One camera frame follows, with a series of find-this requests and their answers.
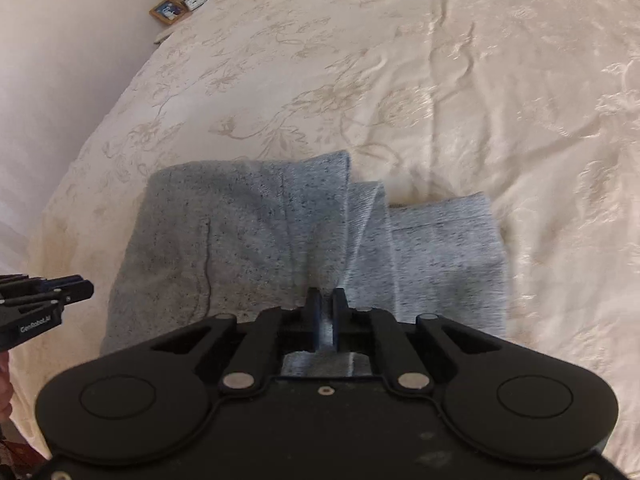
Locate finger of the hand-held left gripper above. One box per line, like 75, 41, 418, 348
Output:
0, 273, 95, 311

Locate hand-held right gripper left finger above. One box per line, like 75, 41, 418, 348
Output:
150, 287, 323, 393

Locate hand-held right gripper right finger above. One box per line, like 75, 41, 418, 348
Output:
331, 287, 507, 393

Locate wooden picture frame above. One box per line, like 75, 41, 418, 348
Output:
148, 0, 192, 25

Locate person's left hand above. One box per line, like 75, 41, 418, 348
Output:
0, 351, 13, 423

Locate blue-grey speckled pants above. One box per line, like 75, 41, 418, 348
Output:
100, 149, 507, 378

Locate cream embroidered bedspread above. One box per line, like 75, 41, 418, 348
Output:
10, 0, 640, 461

